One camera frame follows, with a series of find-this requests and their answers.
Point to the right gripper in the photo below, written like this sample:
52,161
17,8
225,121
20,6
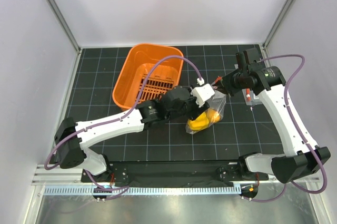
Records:
224,85

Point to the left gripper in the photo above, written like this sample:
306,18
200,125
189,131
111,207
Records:
196,109

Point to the yellow toy pepper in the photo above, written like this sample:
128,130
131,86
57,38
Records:
200,123

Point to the clear zip bag orange zipper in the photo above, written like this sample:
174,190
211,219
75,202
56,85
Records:
212,102

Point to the orange toy fruit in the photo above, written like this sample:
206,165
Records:
213,116

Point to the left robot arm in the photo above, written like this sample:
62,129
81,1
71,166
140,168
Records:
74,139

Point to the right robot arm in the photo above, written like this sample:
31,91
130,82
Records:
302,156

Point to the spare clear zip bag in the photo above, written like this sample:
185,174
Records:
250,98

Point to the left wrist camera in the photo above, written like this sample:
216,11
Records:
202,92

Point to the slotted cable duct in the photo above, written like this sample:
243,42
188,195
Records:
91,190

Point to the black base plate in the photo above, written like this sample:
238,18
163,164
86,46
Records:
180,174

